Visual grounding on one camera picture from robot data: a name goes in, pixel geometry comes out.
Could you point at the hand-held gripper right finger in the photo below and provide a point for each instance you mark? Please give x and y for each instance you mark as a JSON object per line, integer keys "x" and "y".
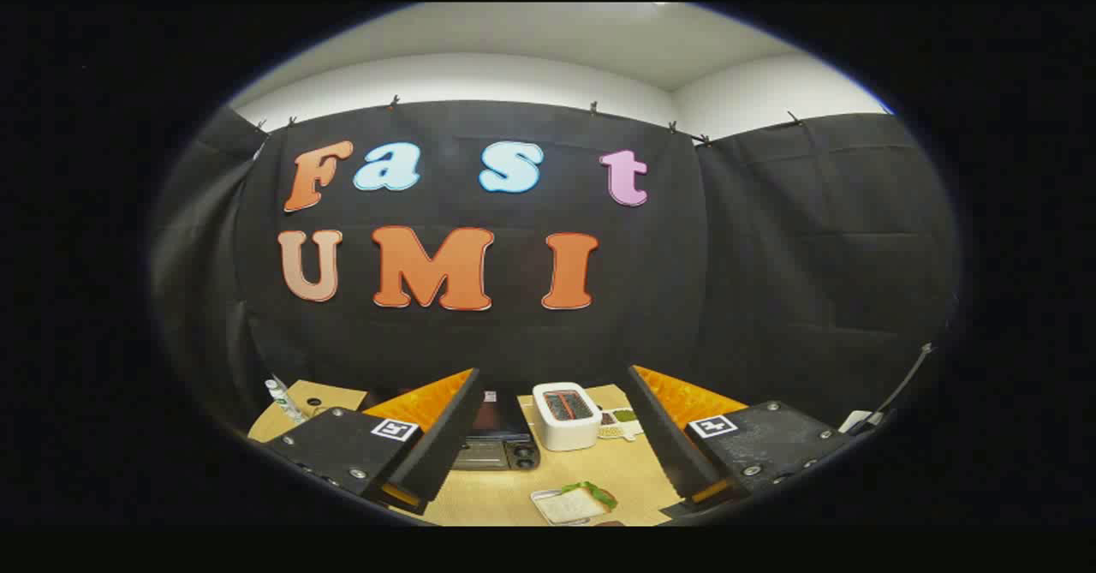
{"x": 664, "y": 436}

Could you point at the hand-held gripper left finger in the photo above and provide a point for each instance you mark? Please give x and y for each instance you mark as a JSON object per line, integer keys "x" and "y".
{"x": 449, "y": 436}

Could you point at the black toaster oven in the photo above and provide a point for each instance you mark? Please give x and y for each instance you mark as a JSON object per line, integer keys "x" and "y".
{"x": 497, "y": 453}

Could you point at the bread and lettuce sandwich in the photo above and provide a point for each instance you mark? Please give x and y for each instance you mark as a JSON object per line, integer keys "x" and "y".
{"x": 589, "y": 498}

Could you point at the white pop-up toaster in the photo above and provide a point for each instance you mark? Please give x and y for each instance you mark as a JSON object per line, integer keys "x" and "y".
{"x": 569, "y": 432}

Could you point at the white divided snack dish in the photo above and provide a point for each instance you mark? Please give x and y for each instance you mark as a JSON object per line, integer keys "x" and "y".
{"x": 623, "y": 423}

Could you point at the white rectangular tray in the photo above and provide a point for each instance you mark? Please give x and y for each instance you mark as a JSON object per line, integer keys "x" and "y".
{"x": 548, "y": 504}

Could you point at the white bottle with green label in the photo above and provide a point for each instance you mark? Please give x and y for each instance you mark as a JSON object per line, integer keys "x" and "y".
{"x": 282, "y": 400}

